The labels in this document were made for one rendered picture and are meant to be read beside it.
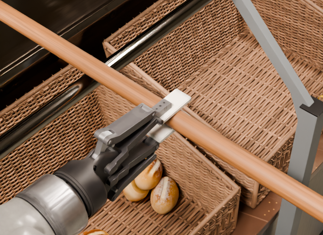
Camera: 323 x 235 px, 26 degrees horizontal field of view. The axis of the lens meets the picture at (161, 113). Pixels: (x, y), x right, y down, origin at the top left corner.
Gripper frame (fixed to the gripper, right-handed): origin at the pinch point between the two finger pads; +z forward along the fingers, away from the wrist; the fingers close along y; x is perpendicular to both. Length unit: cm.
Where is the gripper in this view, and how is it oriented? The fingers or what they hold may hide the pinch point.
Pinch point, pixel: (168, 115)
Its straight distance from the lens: 103.0
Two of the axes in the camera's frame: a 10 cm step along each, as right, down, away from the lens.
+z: 6.6, -5.4, 5.3
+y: 0.0, 7.0, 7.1
